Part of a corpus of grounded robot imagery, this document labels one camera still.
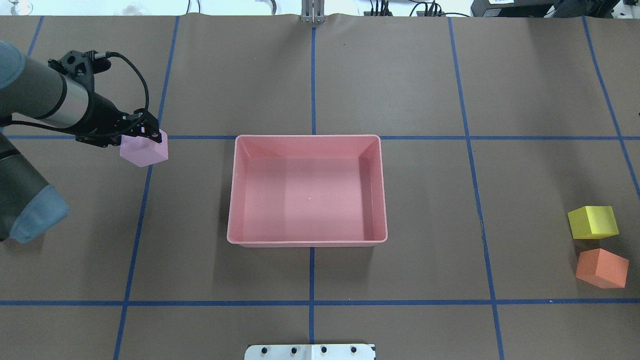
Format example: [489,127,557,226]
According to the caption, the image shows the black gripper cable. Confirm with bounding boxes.
[102,51,151,117]

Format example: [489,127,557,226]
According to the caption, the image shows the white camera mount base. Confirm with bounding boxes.
[244,343,377,360]

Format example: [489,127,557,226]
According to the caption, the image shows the yellow foam block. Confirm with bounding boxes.
[567,205,620,240]

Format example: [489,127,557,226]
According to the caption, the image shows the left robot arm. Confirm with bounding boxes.
[0,41,169,243]

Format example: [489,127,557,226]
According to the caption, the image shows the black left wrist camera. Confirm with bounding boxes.
[46,50,112,79]

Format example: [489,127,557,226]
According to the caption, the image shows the light pink foam block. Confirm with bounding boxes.
[119,130,169,167]

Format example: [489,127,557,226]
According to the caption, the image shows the aluminium frame post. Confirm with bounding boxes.
[300,0,326,25]

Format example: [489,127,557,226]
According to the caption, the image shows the pink plastic bin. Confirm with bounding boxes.
[226,134,389,248]

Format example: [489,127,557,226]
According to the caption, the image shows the orange foam block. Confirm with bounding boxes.
[574,248,630,289]

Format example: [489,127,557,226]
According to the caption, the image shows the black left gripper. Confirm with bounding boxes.
[75,93,163,148]

